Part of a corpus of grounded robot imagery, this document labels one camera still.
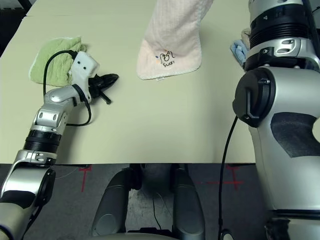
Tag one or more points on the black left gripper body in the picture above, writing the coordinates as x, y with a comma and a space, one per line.
93, 87

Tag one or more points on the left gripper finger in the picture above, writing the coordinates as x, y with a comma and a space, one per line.
108, 76
106, 83

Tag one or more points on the pink towel with swan embroidery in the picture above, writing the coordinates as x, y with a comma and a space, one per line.
170, 37

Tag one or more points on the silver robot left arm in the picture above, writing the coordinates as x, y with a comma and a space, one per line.
57, 96

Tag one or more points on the green folded towel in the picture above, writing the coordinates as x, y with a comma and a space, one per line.
50, 57

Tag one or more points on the light blue folded towel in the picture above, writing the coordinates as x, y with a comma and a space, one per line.
238, 51

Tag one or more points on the beige folded towel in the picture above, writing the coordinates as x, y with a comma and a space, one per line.
246, 37

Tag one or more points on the black foam floor mat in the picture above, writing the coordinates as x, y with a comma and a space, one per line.
7, 30

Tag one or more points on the grey robot left leg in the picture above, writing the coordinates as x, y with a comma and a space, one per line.
112, 200

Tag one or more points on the grey robot leg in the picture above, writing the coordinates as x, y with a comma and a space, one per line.
187, 200
112, 200

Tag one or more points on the grey robot right leg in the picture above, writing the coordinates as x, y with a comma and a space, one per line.
187, 200

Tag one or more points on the robot pelvis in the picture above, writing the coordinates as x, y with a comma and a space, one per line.
150, 231

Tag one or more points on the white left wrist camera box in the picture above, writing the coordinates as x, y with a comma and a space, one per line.
85, 63

